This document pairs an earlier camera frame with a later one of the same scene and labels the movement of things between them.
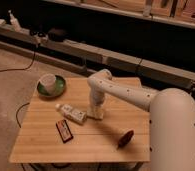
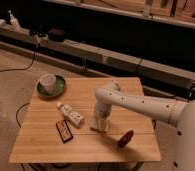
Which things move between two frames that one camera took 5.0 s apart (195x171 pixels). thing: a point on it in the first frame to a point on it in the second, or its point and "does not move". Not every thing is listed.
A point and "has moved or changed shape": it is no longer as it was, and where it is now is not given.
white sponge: (97, 113) has moved or changed shape
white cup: (49, 82) does not move
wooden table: (58, 129) does not move
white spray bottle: (14, 21) does not move
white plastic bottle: (72, 114) has moved or changed shape
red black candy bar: (64, 130) does not move
